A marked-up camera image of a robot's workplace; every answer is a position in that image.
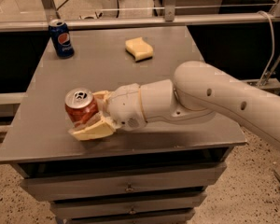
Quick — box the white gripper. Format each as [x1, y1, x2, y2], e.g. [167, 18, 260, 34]
[68, 83, 147, 141]

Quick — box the red coke can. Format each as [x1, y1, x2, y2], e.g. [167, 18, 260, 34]
[64, 88, 98, 127]

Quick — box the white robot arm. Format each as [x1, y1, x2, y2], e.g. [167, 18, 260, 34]
[64, 61, 280, 150]

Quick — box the blue pepsi can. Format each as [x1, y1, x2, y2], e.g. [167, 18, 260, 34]
[49, 19, 75, 58]

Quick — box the yellow sponge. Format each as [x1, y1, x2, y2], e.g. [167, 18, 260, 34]
[125, 37, 153, 62]

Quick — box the grey drawer cabinet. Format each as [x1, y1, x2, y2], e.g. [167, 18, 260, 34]
[0, 25, 248, 224]

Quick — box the top grey drawer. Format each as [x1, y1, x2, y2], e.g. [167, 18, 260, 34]
[21, 161, 227, 201]

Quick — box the grey drawer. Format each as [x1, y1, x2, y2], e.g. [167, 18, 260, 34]
[50, 191, 206, 219]
[21, 161, 227, 201]
[69, 209, 195, 224]

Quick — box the middle grey drawer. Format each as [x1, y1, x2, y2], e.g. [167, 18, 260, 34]
[50, 191, 206, 219]

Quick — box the bottom grey drawer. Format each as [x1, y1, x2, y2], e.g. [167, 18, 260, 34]
[69, 209, 195, 224]

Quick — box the white cable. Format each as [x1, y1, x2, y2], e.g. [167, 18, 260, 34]
[257, 10, 276, 79]

